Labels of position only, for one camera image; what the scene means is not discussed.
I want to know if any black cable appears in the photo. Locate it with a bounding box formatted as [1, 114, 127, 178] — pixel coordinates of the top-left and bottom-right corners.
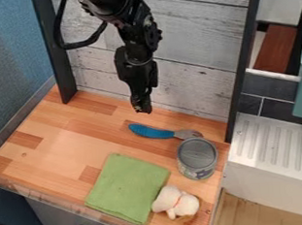
[50, 0, 112, 51]

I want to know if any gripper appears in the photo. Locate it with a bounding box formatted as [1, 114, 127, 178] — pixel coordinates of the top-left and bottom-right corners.
[113, 43, 164, 116]

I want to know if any white toy sink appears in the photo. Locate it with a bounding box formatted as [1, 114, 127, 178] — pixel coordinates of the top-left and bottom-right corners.
[216, 108, 302, 225]

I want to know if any silver can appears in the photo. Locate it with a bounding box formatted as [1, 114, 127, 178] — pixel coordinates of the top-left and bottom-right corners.
[173, 135, 220, 182]

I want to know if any blue fork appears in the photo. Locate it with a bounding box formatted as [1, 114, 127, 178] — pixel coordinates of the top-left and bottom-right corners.
[126, 117, 206, 145]

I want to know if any white plush toy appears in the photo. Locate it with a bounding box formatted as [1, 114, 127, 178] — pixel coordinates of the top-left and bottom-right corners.
[148, 182, 203, 222]

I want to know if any black frame post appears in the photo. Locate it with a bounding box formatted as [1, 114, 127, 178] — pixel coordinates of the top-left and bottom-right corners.
[29, 0, 81, 107]
[215, 0, 277, 145]

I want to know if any green cloth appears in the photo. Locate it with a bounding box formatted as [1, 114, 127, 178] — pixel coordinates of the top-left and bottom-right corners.
[81, 149, 176, 225]

